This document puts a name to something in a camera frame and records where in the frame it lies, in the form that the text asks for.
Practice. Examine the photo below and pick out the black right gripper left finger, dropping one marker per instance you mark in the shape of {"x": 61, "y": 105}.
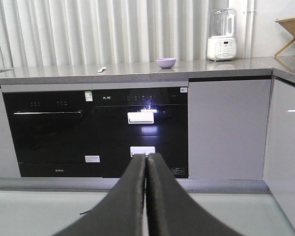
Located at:
{"x": 120, "y": 212}

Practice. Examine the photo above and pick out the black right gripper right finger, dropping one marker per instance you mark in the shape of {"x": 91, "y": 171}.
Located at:
{"x": 170, "y": 209}

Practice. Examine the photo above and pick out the lilac plastic bowl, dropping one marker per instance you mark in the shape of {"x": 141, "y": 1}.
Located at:
{"x": 166, "y": 62}

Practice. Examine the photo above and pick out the black disinfection cabinet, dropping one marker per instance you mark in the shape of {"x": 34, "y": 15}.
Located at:
{"x": 134, "y": 121}

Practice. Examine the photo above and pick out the black built-in dishwasher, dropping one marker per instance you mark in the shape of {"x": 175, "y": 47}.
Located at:
{"x": 54, "y": 133}

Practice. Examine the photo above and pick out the grey side cabinet door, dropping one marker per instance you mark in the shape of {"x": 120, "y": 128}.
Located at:
{"x": 280, "y": 152}

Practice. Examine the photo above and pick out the white soy milk maker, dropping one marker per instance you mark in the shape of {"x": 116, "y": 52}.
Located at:
{"x": 222, "y": 37}

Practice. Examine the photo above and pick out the white pleated curtain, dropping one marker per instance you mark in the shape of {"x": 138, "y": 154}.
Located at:
{"x": 73, "y": 32}

